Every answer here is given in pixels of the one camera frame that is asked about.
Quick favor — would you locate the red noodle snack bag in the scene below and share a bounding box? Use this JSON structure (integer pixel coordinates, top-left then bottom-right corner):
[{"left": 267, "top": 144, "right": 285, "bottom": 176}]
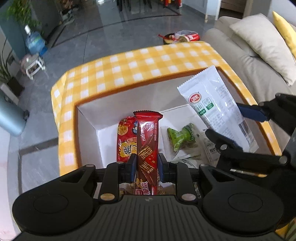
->
[{"left": 116, "top": 116, "right": 137, "bottom": 162}]

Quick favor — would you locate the yellow cushion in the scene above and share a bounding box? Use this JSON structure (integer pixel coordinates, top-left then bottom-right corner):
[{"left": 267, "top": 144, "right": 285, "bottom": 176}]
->
[{"left": 273, "top": 11, "right": 296, "bottom": 58}]

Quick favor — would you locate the snack basket on floor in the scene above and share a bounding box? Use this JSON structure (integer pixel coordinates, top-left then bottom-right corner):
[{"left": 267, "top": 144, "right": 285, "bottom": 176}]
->
[{"left": 158, "top": 30, "right": 200, "bottom": 45}]

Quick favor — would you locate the hanging leafy plant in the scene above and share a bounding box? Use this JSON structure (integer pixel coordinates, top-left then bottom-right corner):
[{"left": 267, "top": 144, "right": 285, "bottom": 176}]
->
[{"left": 4, "top": 0, "right": 41, "bottom": 29}]

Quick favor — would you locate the clear hawthorn ball packet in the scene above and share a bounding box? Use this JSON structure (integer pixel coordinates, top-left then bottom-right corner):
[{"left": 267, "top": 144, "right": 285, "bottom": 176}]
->
[{"left": 199, "top": 130, "right": 220, "bottom": 167}]

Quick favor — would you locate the red biscuit stick pack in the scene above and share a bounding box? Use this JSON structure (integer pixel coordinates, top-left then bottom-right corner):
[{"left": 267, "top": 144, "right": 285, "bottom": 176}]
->
[{"left": 133, "top": 110, "right": 163, "bottom": 195}]

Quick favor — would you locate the green raisin snack packet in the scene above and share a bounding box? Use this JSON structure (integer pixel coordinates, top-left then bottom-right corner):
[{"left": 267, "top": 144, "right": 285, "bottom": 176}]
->
[{"left": 166, "top": 123, "right": 197, "bottom": 152}]

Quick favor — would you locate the blue water jug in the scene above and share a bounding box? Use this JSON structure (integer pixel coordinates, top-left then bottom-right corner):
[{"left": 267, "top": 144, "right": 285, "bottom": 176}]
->
[{"left": 25, "top": 25, "right": 47, "bottom": 56}]

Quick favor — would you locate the orange cardboard box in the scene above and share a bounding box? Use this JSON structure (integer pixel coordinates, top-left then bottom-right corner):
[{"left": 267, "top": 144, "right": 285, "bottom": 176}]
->
[{"left": 73, "top": 65, "right": 282, "bottom": 172}]

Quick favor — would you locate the yellow checkered tablecloth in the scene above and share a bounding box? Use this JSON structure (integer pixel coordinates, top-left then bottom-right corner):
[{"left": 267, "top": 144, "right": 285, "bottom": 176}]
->
[{"left": 50, "top": 41, "right": 258, "bottom": 176}]

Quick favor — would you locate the grey sofa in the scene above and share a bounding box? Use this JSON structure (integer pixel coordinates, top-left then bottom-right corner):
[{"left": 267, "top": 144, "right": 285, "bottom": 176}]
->
[{"left": 202, "top": 16, "right": 295, "bottom": 103}]

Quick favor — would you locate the potted green plant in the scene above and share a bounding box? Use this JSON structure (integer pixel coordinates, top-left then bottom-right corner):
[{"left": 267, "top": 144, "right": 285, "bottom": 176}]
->
[{"left": 1, "top": 39, "right": 25, "bottom": 97}]

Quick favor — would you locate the white snack pouch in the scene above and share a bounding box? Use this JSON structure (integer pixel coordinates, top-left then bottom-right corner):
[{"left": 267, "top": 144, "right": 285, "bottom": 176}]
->
[{"left": 177, "top": 66, "right": 259, "bottom": 153}]

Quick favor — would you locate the grey metal trash bin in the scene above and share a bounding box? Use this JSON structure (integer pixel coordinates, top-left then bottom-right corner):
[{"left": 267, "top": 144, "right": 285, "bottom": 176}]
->
[{"left": 0, "top": 90, "right": 30, "bottom": 137}]

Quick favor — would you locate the beige cushion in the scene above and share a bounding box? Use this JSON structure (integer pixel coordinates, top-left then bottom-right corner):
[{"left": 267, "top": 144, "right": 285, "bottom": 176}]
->
[{"left": 230, "top": 14, "right": 295, "bottom": 86}]

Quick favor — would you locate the small white stool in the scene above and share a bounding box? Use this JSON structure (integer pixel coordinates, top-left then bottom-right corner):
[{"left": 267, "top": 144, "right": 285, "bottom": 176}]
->
[{"left": 20, "top": 54, "right": 46, "bottom": 80}]

